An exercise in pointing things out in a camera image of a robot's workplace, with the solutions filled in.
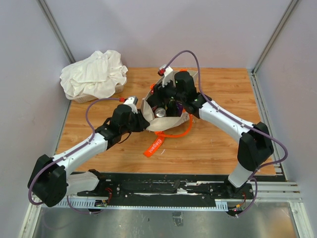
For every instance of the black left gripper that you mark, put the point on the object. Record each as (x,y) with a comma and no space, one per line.
(141,123)

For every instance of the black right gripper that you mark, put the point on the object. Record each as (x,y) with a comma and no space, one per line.
(155,96)

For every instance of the beige canvas tote bag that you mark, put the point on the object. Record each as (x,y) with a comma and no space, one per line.
(175,116)

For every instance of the red soda can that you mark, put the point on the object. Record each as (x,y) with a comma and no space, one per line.
(160,112)

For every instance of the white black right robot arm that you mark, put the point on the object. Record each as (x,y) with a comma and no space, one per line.
(254,142)

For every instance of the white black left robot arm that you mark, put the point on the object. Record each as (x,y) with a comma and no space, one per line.
(52,178)

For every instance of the white plastic basket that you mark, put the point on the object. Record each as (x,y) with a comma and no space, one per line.
(98,90)

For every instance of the white crumpled cloth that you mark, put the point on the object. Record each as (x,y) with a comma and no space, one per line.
(98,67)

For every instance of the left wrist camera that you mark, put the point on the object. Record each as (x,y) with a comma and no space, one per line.
(132,103)

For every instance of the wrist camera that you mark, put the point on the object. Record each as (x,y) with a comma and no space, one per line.
(132,103)
(166,75)

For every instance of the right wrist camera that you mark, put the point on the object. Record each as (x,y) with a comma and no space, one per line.
(166,75)

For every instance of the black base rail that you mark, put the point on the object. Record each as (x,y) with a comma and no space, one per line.
(166,189)

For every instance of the grey slotted cable duct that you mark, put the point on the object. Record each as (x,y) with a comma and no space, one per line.
(97,205)

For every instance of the aluminium corner post left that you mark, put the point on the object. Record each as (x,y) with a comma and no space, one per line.
(55,28)

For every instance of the aluminium corner post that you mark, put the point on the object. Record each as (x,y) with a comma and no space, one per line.
(276,33)
(55,28)

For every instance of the aluminium corner post right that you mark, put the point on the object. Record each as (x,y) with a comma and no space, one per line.
(276,33)

